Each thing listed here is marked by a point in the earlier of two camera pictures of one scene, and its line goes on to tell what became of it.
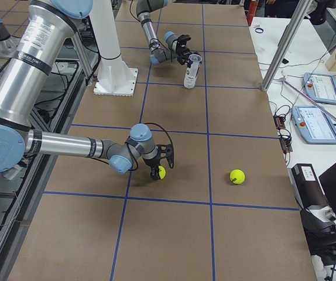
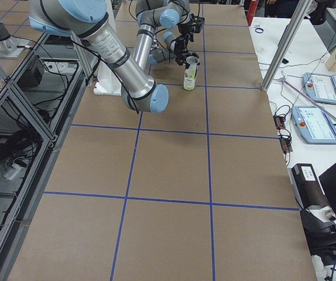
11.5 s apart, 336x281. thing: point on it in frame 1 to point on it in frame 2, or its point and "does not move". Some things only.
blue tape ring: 259,32 does not move
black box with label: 307,186 does not move
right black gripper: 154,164 to 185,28
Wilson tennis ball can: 192,71 does not move
